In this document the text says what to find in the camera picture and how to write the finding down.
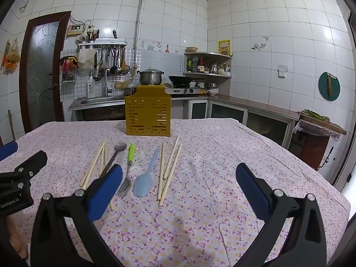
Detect metal wall pipe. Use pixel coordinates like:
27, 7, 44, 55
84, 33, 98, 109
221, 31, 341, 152
134, 0, 147, 74

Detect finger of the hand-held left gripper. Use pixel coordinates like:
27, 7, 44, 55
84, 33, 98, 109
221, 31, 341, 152
0, 150, 48, 190
0, 141, 19, 162

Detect steel cooking pot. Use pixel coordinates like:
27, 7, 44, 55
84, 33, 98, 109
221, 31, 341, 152
136, 67, 164, 85

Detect wooden stick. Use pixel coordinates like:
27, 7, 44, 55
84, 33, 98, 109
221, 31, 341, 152
8, 110, 16, 142

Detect grey corner shelf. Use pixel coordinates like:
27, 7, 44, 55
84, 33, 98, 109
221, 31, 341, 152
184, 51, 233, 79

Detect red wooden stand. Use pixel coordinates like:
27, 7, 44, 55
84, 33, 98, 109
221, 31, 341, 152
302, 133, 330, 170

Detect steel sink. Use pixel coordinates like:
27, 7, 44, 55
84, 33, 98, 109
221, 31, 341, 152
69, 96, 126, 110

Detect beige switch box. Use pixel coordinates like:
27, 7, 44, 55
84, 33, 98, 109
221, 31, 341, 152
66, 24, 85, 37

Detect wire wall basket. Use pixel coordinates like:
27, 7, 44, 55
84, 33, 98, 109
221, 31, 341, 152
60, 56, 79, 83

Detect brown framed glass door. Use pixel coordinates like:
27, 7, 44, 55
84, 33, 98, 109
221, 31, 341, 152
19, 11, 72, 134

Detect metal spoon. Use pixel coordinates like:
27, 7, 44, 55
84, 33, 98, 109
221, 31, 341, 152
99, 142, 128, 179

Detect yellow wall poster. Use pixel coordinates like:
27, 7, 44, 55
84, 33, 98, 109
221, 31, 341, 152
217, 39, 231, 55

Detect green handled fork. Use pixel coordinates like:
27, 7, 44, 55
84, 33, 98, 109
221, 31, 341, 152
115, 143, 137, 200

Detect green round cutting board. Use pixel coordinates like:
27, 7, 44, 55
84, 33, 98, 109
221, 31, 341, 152
318, 71, 341, 101

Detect steel wall rack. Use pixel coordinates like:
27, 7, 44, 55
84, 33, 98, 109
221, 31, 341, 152
77, 37, 128, 49

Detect row of condiment bottles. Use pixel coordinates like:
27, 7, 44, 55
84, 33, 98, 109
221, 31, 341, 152
187, 56, 231, 74

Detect stack of bowls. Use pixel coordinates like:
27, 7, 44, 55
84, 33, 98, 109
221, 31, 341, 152
204, 82, 220, 96

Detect orange plastic bag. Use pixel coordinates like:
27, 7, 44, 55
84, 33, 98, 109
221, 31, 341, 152
1, 39, 21, 75

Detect row of hanging kitchen utensils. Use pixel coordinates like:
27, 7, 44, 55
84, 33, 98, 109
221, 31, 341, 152
93, 46, 131, 80

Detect person's left hand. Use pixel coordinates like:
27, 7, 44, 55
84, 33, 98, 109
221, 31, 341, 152
5, 216, 29, 260

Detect green vegetables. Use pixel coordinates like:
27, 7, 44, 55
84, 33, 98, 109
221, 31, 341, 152
302, 109, 330, 121

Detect yellow slotted utensil holder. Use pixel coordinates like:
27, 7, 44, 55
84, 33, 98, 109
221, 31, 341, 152
125, 85, 172, 138

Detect steel faucet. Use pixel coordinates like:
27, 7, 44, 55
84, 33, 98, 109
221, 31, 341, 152
101, 67, 113, 96

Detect utensil cup with knives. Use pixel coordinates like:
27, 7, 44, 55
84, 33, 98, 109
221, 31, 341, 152
87, 28, 100, 43

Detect white plastic bag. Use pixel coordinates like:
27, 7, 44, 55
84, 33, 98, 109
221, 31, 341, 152
78, 49, 96, 69

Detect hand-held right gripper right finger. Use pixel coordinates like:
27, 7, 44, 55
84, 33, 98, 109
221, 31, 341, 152
235, 162, 328, 267

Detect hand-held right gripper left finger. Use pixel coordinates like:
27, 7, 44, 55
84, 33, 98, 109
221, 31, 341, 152
30, 164, 124, 267

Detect pale blue splash panel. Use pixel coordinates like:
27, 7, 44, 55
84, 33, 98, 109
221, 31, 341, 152
139, 49, 185, 85

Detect black wok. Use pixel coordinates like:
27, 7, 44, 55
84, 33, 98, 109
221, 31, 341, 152
168, 75, 193, 87

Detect floral tablecloth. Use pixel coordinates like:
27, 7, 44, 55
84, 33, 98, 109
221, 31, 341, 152
0, 118, 351, 267

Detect steel gas stove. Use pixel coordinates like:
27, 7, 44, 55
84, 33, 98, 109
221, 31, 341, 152
164, 85, 201, 96

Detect white soap bottle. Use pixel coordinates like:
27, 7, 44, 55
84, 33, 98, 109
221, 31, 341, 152
87, 74, 95, 98

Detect kitchen counter cabinet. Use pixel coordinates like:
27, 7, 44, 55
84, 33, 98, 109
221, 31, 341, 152
171, 95, 302, 148

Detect light blue silicone spatula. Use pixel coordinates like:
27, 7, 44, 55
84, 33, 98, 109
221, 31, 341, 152
133, 148, 160, 198

